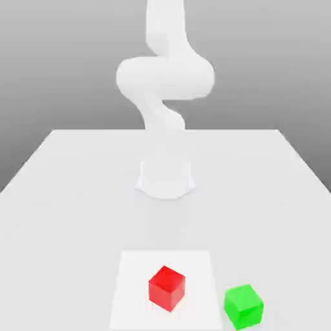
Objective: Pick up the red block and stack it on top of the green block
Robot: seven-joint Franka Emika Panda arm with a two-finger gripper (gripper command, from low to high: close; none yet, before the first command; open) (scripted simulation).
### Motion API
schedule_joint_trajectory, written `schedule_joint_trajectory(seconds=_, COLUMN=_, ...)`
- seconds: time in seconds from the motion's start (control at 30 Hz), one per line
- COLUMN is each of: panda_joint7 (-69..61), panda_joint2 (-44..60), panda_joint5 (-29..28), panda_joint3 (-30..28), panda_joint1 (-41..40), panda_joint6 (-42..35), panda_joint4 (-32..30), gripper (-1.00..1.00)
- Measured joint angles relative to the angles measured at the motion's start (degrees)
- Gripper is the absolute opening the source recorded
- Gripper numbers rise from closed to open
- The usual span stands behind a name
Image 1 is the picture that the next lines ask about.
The small red cube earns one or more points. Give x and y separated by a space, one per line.
166 288

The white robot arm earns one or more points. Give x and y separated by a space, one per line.
165 77

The small green cube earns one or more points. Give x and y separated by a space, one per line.
243 306

